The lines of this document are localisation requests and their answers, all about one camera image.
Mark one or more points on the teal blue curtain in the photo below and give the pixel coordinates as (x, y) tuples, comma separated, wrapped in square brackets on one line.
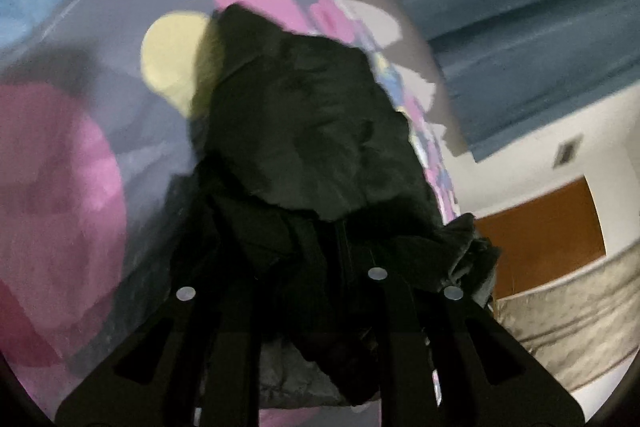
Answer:
[(512, 66)]

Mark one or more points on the grey wall vent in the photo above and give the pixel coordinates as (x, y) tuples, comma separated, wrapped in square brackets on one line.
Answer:
[(567, 151)]

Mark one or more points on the polka dot bed cover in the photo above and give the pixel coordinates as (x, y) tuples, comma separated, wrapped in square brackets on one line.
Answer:
[(97, 140)]

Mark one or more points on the grey patterned fabric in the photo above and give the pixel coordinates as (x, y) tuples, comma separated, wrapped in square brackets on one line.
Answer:
[(580, 329)]

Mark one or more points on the brown wooden door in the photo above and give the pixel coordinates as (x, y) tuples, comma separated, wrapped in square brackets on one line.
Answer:
[(545, 238)]

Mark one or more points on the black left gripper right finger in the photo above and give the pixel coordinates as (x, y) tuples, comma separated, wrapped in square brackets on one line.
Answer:
[(431, 351)]

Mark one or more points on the black puffer jacket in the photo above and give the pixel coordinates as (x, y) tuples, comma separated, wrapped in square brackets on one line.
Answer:
[(312, 223)]

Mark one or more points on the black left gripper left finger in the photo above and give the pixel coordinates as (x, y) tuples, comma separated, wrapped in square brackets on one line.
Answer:
[(195, 360)]

